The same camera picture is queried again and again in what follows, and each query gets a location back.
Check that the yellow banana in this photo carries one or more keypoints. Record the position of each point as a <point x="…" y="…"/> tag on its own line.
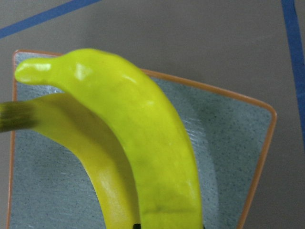
<point x="69" y="171"/>
<point x="144" y="121"/>

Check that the grey square plate orange rim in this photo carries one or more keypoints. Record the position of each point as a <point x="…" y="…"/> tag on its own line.
<point x="230" y="136"/>

